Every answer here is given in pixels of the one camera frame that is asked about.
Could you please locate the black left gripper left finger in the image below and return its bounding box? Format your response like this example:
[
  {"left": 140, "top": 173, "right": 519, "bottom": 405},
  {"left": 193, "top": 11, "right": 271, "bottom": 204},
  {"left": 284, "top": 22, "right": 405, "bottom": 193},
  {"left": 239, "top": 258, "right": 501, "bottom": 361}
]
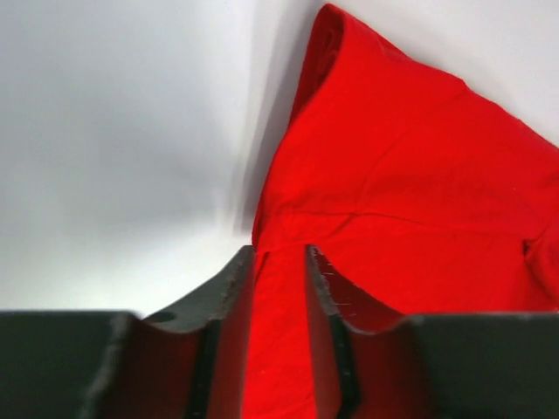
[{"left": 1, "top": 246, "right": 254, "bottom": 418}]

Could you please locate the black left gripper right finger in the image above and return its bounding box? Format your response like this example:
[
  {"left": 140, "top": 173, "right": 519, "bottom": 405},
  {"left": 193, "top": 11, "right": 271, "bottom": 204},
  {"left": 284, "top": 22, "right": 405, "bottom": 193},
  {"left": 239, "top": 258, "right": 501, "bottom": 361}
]
[{"left": 305, "top": 245, "right": 558, "bottom": 418}]

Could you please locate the red t shirt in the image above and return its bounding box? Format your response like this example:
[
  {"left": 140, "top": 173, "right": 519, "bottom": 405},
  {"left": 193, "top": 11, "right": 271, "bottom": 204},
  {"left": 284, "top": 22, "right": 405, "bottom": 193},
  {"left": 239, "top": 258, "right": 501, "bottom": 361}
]
[{"left": 242, "top": 4, "right": 558, "bottom": 418}]

